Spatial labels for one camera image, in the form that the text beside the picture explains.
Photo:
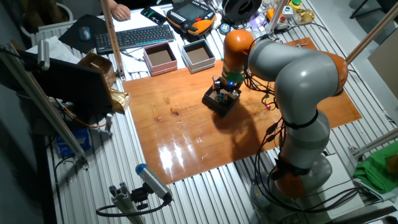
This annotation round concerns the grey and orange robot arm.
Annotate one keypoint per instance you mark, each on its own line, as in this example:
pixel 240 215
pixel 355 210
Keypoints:
pixel 304 81

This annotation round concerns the gold foil bag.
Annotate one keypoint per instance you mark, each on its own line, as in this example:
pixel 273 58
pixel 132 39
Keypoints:
pixel 120 100

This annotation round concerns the golden crinkled object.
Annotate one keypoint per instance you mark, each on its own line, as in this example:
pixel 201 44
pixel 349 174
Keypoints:
pixel 304 16

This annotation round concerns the orange wooden board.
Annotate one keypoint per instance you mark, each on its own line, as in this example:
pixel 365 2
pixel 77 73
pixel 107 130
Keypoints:
pixel 186 133

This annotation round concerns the person's bare hand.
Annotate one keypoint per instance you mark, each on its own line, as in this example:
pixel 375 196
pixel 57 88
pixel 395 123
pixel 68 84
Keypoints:
pixel 120 13

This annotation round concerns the pink gift box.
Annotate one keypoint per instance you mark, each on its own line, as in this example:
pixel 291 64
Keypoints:
pixel 160 57

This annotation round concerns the black mouse pad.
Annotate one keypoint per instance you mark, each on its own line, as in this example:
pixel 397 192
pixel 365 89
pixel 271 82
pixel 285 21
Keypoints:
pixel 70 37

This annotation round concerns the stack of white papers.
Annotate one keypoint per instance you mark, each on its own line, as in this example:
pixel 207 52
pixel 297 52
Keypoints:
pixel 56 49

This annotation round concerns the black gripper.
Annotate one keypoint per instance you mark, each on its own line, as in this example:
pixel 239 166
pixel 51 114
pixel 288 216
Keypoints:
pixel 231 87

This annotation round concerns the white paper sheet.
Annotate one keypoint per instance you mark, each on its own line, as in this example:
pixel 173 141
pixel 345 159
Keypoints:
pixel 133 21

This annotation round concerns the short aluminium profile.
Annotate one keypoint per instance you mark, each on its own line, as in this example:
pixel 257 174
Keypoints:
pixel 373 143

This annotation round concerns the small white switch box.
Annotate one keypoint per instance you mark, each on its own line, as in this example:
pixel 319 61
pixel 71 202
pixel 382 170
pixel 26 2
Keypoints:
pixel 288 12

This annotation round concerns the black smartphone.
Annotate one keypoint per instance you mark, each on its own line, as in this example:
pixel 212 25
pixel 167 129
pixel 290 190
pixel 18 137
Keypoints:
pixel 153 15

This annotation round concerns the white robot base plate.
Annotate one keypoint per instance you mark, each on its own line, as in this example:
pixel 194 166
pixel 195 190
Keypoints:
pixel 342 186

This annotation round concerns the long aluminium profile bar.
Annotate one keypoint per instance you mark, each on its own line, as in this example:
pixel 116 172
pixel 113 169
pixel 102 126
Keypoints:
pixel 46 105

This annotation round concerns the white rounded plastic object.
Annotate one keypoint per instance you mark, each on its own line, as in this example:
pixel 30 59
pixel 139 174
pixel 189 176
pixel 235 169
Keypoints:
pixel 216 21

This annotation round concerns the silver camera with blue cap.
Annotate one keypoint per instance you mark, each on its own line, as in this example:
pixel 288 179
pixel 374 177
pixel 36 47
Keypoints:
pixel 152 180

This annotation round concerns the black computer keyboard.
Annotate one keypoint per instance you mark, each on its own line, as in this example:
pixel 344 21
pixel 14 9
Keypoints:
pixel 133 39

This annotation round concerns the silver metal post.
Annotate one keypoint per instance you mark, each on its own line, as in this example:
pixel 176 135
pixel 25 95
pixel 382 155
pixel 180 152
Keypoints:
pixel 276 15

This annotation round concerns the blue-grey computer mouse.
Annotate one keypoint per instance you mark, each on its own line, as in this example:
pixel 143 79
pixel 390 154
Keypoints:
pixel 84 33

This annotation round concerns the wooden frame post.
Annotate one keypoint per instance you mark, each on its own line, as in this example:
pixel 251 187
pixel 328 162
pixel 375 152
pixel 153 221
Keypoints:
pixel 373 31
pixel 112 37

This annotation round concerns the yellow box with green button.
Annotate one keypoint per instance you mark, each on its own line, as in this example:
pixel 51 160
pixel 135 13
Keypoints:
pixel 295 4

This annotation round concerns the light blue gift box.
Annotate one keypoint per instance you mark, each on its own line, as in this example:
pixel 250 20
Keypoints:
pixel 198 55

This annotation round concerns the blue packet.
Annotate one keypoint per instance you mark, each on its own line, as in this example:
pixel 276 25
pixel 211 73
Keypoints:
pixel 73 141

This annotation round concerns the green cloth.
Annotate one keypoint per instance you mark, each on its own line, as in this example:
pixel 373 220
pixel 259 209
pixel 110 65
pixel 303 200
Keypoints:
pixel 376 168

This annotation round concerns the white box with red button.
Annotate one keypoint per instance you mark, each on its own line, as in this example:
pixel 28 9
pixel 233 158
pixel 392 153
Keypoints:
pixel 282 22

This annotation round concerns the black flat monitor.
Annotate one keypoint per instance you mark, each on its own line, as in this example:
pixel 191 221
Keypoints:
pixel 74 87

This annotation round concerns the black filament spool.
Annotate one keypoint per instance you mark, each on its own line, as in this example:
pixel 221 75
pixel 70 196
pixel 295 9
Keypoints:
pixel 241 7

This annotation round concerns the aluminium camera mount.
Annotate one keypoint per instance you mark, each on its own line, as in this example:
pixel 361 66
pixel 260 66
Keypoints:
pixel 124 202

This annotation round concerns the silver depth camera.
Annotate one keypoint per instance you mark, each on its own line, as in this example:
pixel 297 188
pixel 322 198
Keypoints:
pixel 43 54

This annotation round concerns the purple plastic bag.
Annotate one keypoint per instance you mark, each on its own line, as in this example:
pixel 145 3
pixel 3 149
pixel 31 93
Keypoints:
pixel 258 21

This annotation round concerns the orange and black teach pendant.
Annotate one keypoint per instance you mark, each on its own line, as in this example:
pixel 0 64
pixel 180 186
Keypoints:
pixel 189 14

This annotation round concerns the brown cardboard box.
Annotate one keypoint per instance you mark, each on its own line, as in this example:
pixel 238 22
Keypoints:
pixel 99 67

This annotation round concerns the black gift box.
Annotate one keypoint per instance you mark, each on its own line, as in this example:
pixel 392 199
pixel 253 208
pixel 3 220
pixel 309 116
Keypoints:
pixel 214 105

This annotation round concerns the small orange object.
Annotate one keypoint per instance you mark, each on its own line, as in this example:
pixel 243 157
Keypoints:
pixel 270 14

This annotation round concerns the white-edged Rubik's cube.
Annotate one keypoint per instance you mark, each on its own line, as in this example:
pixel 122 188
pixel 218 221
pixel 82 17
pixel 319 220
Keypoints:
pixel 222 98

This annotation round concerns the white round basket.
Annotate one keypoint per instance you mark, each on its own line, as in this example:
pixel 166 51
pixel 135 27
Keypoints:
pixel 66 11

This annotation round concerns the beige flat panel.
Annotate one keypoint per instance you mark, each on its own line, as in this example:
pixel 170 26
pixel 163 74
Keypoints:
pixel 385 62

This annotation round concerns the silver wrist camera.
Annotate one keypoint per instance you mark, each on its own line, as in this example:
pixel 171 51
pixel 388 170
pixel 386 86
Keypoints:
pixel 216 81

